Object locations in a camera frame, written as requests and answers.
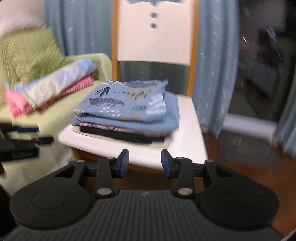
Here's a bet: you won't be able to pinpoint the blue patterned garment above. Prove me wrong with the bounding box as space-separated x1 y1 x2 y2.
71 80 180 133

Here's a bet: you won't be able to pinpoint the folded pink and pastel clothes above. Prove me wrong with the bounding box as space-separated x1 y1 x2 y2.
4 58 97 118

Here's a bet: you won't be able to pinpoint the folded dark clothes stack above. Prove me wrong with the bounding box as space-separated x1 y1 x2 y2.
77 122 171 144

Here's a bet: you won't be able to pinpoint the yellow-green sofa cover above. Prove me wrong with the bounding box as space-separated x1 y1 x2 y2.
1 53 112 196

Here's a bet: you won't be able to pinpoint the green textured pillow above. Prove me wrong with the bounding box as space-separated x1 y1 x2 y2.
1 28 67 86

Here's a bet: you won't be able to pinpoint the blue curtain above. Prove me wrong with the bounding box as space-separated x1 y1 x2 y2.
43 0 296 156

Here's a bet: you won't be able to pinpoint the white wooden chair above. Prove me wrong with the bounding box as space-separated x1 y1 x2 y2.
58 1 207 170

